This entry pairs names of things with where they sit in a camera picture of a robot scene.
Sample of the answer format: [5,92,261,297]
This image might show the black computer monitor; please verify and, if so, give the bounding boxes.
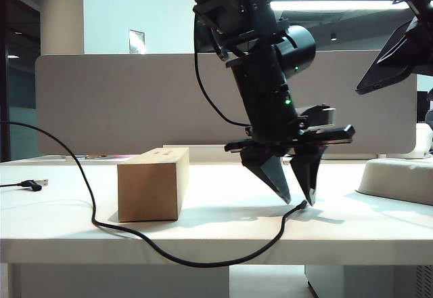
[417,91,428,123]

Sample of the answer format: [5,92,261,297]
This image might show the black USB-A cable end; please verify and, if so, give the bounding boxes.
[0,178,49,192]

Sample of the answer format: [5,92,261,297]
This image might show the dark glass door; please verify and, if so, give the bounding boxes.
[0,0,42,163]

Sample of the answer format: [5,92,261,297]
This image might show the brown cardboard box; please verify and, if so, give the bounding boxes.
[116,147,191,224]

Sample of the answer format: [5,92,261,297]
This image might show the framed wall notice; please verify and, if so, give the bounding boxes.
[128,28,147,55]

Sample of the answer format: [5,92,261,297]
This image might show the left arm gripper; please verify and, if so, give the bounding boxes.
[225,116,356,207]

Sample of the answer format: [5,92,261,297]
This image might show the grey fabric desk divider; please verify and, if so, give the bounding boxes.
[35,51,419,156]

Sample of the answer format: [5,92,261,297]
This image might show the white rounded appliance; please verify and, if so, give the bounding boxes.
[415,123,433,159]

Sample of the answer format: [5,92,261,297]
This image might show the black charging cable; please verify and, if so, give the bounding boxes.
[0,120,309,268]

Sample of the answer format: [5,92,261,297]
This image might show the person in dark clothes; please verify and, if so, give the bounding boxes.
[425,89,433,125]

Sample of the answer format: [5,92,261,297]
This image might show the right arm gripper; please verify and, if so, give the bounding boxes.
[378,0,433,75]

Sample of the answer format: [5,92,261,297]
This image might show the white padded phone stand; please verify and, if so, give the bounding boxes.
[354,158,433,207]

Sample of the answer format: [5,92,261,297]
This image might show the black smartphone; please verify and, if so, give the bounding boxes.
[355,20,419,95]

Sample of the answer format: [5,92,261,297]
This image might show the coloured papers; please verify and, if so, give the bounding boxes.
[84,154,136,161]

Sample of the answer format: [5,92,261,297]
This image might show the left arm black wrist cable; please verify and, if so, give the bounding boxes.
[193,16,251,127]

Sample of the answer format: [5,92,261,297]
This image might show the long ceiling light strip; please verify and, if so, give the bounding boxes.
[270,0,417,12]

